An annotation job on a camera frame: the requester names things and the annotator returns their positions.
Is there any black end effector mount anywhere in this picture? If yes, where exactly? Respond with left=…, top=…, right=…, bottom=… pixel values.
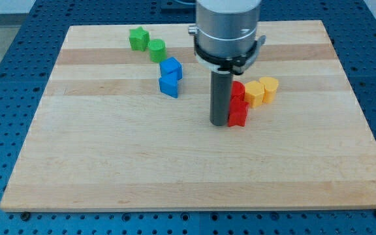
left=193, top=35, right=266, bottom=75

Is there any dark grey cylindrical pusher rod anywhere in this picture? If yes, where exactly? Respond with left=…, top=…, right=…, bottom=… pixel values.
left=210, top=72, right=233, bottom=126

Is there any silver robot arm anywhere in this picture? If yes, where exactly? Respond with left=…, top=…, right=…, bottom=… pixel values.
left=188, top=0, right=266, bottom=126

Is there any blue triangle block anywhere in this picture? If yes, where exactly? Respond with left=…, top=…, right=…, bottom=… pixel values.
left=159, top=72, right=178, bottom=99

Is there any blue cube block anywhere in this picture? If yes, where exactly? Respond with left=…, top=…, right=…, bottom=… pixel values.
left=159, top=57, right=183, bottom=80

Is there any red cylinder block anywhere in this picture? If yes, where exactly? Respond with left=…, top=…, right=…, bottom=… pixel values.
left=230, top=81, right=245, bottom=101

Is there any red star block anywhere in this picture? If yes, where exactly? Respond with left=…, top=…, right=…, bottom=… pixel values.
left=228, top=97, right=249, bottom=127

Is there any yellow hexagon block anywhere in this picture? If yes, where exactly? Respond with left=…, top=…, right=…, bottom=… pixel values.
left=244, top=80, right=264, bottom=108

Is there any yellow heart block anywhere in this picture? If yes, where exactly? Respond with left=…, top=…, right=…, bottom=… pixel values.
left=259, top=76, right=279, bottom=104

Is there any green cylinder block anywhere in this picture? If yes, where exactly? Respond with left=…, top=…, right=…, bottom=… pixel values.
left=148, top=39, right=167, bottom=63

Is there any green star block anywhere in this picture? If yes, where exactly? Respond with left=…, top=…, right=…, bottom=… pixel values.
left=129, top=27, right=150, bottom=52

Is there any light wooden board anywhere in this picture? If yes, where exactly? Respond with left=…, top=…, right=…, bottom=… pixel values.
left=0, top=20, right=376, bottom=212

